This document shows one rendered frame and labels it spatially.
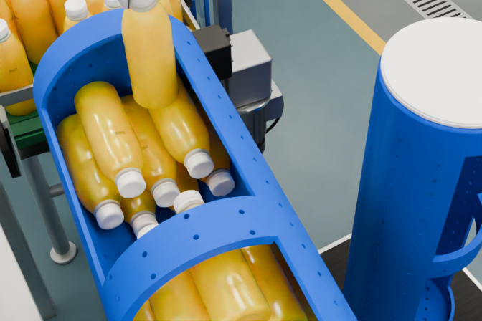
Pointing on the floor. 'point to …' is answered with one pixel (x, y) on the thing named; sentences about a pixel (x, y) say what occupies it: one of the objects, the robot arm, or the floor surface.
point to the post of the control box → (24, 257)
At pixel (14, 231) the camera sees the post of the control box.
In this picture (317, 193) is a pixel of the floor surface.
